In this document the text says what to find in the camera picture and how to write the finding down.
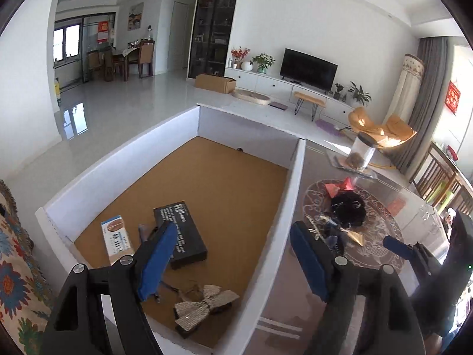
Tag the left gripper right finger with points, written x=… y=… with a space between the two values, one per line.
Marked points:
x=389 y=323

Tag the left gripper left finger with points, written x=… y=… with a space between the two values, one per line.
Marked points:
x=77 y=323

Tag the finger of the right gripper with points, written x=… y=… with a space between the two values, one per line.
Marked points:
x=405 y=251

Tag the rhinestone gold hair clip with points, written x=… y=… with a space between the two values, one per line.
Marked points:
x=324 y=225

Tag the black bow with chain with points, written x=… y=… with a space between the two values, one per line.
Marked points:
x=348 y=208

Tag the white sorting box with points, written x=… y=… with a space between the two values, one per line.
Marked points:
x=240 y=179

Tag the white orange small carton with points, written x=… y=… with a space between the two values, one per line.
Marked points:
x=116 y=239

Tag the floral patterned cloth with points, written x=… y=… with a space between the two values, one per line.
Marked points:
x=26 y=296

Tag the dark wooden side chair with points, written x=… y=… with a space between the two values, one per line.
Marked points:
x=441 y=184

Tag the beige woven bow clip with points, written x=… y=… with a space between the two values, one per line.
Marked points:
x=190 y=314

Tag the red packet envelope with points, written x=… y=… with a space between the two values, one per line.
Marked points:
x=335 y=189

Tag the black rectangular box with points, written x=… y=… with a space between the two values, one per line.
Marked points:
x=190 y=247

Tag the tray under jar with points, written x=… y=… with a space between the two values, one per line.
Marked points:
x=353 y=166

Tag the clear jar black lid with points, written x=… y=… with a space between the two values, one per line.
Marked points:
x=363 y=148

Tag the orange lounge chair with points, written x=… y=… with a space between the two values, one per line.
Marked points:
x=393 y=133

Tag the white standing air conditioner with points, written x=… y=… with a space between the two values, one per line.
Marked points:
x=407 y=90

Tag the white tv cabinet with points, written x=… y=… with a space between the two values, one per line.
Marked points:
x=285 y=93

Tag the leafy plant near tv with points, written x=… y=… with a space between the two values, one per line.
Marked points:
x=359 y=95

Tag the small wooden bench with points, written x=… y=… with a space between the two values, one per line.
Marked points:
x=313 y=101

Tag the grey curtain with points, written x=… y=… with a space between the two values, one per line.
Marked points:
x=437 y=55

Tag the black flat television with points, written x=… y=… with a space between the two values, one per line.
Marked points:
x=307 y=69

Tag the round floor cushion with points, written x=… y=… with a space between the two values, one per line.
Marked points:
x=251 y=97

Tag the green potted plant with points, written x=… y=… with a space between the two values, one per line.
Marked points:
x=263 y=62

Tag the cardboard box on floor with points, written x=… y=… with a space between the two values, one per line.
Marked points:
x=215 y=83

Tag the red flowers white vase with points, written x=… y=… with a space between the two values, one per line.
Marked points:
x=238 y=57

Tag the wooden dining chair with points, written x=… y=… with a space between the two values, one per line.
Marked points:
x=146 y=53

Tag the tall black display cabinet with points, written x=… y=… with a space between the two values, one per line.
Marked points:
x=212 y=26

